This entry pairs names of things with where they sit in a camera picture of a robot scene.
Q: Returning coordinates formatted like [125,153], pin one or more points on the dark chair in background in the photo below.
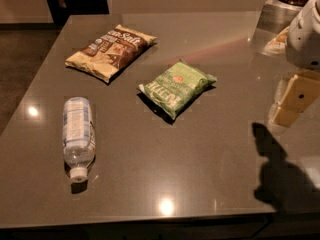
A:
[61,10]

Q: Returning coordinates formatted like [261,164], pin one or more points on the brown sea salt chip bag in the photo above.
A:
[110,53]

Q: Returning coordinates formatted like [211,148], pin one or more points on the clear plastic water bottle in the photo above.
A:
[79,147]

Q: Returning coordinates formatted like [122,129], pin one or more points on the metal dispenser base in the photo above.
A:
[276,15]

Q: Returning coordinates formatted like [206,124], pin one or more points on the green jalapeno chip bag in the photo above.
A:
[176,87]

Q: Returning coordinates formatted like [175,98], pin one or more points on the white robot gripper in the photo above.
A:
[304,39]

